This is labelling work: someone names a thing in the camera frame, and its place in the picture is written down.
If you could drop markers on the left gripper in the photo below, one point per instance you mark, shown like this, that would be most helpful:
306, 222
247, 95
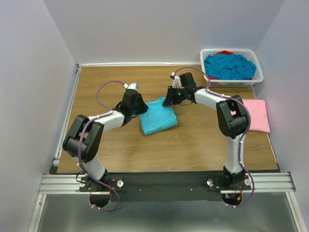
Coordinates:
144, 107

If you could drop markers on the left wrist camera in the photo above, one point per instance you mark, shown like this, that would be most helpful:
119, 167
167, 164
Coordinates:
134, 86

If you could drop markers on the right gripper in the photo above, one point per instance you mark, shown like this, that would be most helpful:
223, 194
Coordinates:
169, 99

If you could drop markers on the dark blue t shirt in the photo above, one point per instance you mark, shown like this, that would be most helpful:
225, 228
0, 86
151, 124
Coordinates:
229, 67

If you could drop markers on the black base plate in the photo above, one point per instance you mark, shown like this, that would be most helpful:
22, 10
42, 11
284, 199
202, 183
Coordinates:
164, 186

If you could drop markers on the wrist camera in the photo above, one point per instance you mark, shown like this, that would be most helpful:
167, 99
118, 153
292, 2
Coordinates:
183, 80
134, 86

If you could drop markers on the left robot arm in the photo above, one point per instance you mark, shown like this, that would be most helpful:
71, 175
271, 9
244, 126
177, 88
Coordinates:
84, 136

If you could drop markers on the light blue t shirt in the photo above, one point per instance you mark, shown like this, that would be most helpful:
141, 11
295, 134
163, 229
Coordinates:
157, 118

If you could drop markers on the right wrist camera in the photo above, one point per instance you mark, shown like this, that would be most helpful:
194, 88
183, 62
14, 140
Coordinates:
183, 80

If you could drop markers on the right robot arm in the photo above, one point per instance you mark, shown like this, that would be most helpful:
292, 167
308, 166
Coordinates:
233, 121

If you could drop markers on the red t shirt in basket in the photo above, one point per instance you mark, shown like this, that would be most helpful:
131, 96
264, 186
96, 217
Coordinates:
224, 51

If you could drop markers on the folded pink t shirt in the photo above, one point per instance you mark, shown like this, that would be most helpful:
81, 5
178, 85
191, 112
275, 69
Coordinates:
258, 113

